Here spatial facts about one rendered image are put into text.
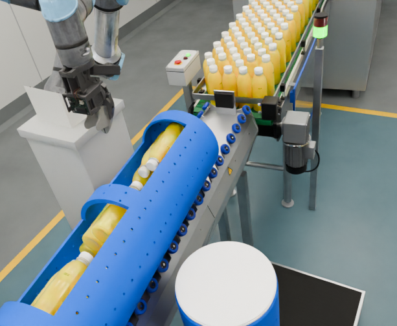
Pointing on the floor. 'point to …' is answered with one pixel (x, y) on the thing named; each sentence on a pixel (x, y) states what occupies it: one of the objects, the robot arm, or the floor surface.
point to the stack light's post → (316, 121)
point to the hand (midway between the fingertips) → (106, 127)
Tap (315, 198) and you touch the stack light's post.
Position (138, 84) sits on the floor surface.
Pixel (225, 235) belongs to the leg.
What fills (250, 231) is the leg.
